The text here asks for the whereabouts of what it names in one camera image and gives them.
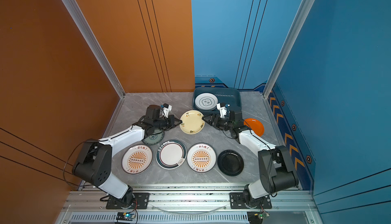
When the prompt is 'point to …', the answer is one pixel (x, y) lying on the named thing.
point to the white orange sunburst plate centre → (201, 158)
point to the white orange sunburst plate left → (137, 159)
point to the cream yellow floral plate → (192, 122)
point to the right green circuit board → (256, 217)
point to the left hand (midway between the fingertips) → (183, 120)
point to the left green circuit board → (125, 216)
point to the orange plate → (255, 124)
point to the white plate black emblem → (206, 102)
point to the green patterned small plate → (156, 138)
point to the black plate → (230, 162)
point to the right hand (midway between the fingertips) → (204, 120)
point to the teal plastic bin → (230, 95)
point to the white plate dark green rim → (171, 154)
